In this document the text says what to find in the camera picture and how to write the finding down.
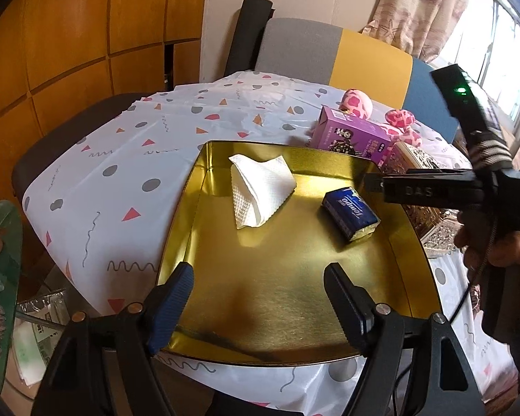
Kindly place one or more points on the person's right hand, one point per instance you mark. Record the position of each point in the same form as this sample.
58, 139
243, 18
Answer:
518, 249

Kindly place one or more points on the black rolled mat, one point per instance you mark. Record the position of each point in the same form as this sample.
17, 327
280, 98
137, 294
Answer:
247, 30

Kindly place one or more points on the beige printed curtain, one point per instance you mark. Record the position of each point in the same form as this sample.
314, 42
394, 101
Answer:
416, 4

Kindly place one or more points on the white patterned tablecloth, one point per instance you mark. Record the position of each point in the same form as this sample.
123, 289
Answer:
112, 147

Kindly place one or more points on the green leaf-shaped plate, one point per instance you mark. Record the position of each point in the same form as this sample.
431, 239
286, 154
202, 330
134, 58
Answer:
4, 225

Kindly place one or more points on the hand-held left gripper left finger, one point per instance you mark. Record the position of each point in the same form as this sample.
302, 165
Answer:
173, 307

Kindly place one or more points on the window with white frame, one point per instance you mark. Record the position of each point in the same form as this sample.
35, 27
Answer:
502, 30

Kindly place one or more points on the blue tissue pack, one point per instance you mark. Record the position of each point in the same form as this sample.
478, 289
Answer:
349, 210

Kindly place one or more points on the dark brown chair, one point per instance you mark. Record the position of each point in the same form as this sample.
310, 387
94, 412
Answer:
69, 125

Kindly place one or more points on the grey yellow blue chair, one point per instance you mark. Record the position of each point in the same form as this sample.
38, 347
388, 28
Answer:
303, 47

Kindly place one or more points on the white paper napkin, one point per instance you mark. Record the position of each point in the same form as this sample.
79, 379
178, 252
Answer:
255, 190

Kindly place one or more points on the purple cardboard box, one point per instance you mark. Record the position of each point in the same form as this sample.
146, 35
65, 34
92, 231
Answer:
342, 130

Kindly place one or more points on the green white packet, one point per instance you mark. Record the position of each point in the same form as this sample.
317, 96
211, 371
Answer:
39, 346

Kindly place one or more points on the gold metal tray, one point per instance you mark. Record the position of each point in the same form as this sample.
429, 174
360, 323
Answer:
286, 277

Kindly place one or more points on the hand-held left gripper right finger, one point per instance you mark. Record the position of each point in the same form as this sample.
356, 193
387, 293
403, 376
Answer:
351, 307

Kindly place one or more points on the pink spotted giraffe plush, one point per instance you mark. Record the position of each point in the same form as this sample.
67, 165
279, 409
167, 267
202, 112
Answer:
355, 102

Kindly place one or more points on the wooden wardrobe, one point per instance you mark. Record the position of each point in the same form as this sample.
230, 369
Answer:
69, 30

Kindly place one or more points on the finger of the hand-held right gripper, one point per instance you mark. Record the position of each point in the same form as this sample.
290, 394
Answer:
416, 190

